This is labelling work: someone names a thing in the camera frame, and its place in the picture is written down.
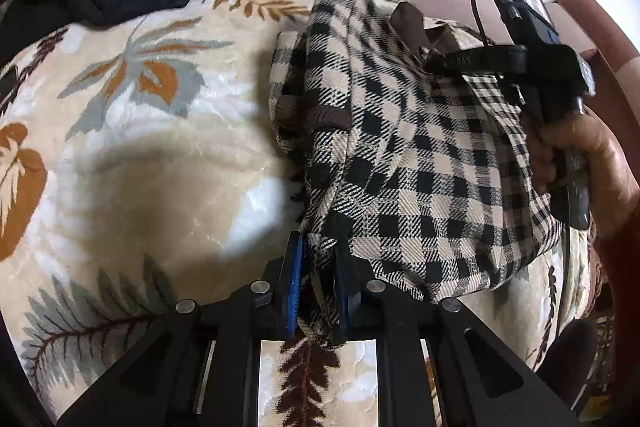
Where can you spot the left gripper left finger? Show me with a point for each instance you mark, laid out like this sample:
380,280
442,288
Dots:
289,283

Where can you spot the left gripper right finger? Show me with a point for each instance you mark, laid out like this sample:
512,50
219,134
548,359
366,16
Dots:
347,288

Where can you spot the black beige checkered garment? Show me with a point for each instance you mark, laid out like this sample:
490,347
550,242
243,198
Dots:
425,177

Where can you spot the person's right hand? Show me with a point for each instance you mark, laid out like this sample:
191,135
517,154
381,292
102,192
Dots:
614,190

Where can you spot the pink sofa side cushion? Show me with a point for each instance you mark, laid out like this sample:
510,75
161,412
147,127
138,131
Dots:
615,63

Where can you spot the cream leaf-pattern fleece blanket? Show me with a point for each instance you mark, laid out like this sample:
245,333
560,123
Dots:
139,167

